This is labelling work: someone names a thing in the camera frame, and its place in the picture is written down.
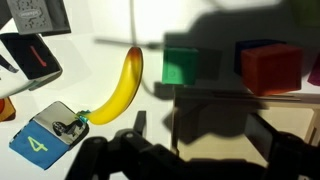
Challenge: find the orange picture cube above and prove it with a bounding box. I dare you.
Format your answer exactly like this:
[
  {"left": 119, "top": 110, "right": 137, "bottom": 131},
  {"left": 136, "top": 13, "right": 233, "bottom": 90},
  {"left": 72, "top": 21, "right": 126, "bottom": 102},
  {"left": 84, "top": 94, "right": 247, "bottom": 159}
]
[{"left": 0, "top": 97, "right": 16, "bottom": 122}]

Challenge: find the grey cube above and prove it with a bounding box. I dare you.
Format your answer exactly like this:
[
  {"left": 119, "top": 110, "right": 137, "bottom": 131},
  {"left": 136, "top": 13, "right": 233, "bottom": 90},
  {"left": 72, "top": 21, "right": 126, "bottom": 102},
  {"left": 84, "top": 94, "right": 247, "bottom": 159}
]
[{"left": 6, "top": 0, "right": 71, "bottom": 36}]

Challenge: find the lime green cube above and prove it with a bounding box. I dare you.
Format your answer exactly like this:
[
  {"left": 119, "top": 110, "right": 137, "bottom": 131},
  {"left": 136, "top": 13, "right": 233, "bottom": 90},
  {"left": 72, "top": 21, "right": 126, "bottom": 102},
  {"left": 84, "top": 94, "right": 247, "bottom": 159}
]
[{"left": 289, "top": 0, "right": 320, "bottom": 27}]

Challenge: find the black and white picture cube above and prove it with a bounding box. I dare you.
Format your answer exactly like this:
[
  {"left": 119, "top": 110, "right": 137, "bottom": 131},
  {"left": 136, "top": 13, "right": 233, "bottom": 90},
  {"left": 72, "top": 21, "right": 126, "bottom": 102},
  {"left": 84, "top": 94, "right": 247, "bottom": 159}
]
[{"left": 0, "top": 33, "right": 63, "bottom": 98}]

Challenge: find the pink cube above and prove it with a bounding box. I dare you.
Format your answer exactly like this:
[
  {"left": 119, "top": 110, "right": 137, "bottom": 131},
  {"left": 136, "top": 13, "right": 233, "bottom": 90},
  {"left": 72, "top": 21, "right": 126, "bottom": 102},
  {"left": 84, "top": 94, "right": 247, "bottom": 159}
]
[{"left": 308, "top": 55, "right": 320, "bottom": 86}]

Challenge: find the dark blue cube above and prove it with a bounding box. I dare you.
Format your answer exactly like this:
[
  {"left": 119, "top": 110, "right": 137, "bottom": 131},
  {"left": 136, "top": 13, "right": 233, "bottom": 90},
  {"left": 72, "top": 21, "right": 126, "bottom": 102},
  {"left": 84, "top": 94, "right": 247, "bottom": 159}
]
[{"left": 233, "top": 38, "right": 288, "bottom": 77}]

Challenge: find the yellow toy banana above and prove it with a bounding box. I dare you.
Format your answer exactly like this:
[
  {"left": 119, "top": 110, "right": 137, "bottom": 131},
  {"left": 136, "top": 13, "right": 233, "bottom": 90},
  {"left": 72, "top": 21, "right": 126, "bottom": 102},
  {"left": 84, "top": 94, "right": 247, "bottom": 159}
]
[{"left": 77, "top": 47, "right": 144, "bottom": 125}]

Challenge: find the wooden tray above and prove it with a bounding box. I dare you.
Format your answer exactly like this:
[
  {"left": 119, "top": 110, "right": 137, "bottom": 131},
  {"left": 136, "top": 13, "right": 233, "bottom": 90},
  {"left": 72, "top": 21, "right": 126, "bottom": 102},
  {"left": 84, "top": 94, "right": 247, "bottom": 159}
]
[{"left": 171, "top": 89, "right": 320, "bottom": 166}]

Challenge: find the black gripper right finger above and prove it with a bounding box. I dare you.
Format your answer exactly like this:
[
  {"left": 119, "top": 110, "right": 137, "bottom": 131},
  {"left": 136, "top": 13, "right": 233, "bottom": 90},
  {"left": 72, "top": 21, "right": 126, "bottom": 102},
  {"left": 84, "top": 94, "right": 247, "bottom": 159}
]
[{"left": 244, "top": 113, "right": 320, "bottom": 180}]

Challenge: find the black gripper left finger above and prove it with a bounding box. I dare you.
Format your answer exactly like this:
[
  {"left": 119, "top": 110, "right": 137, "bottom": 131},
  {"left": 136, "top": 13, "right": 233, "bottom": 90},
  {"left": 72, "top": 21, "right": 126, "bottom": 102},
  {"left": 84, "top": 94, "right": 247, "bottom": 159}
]
[{"left": 65, "top": 111, "right": 187, "bottom": 180}]

